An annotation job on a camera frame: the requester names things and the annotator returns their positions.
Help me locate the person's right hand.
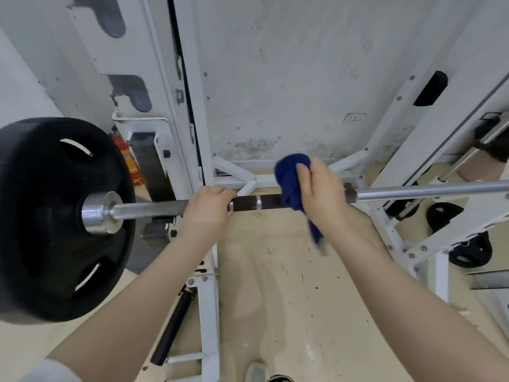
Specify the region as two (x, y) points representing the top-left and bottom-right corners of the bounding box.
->
(296, 157), (359, 235)

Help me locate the person's left hand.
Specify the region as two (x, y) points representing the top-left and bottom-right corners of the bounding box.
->
(177, 185), (238, 246)

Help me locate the dark blue cloth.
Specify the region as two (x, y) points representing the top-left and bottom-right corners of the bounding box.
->
(274, 153), (329, 256)

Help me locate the steel barbell bar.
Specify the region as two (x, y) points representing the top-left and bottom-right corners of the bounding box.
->
(81, 180), (509, 235)

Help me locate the person's left forearm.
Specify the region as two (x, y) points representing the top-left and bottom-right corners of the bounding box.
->
(43, 228), (226, 382)

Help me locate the person's right forearm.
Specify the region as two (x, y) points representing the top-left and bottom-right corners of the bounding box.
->
(316, 209), (509, 382)

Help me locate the red fire extinguisher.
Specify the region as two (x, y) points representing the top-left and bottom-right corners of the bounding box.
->
(110, 131), (144, 187)

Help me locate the small black weight plate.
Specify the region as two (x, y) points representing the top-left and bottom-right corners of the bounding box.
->
(426, 202), (464, 235)
(448, 232), (493, 269)
(384, 181), (420, 222)

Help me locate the black rubber rack bumper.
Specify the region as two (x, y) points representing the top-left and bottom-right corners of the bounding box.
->
(413, 71), (449, 107)

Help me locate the chrome storage rod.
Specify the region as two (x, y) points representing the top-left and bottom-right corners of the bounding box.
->
(437, 115), (509, 184)

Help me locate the large black weight plate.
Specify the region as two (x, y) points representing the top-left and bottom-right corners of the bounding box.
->
(0, 117), (137, 325)

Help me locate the white shoe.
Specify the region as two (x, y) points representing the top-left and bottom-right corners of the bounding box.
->
(244, 362), (268, 382)

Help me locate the white sleeve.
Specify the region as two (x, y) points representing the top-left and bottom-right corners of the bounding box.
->
(19, 358), (84, 382)

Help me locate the white power rack frame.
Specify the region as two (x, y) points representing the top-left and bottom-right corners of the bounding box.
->
(65, 0), (509, 382)

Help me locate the black foam roller handle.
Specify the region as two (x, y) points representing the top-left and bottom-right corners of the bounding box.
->
(150, 288), (199, 367)

